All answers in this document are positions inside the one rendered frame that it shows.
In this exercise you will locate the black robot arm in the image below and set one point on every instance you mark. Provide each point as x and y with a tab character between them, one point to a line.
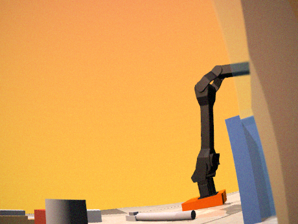
207	159

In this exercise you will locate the grey cylinder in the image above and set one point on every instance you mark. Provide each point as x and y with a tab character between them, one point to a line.
66	211

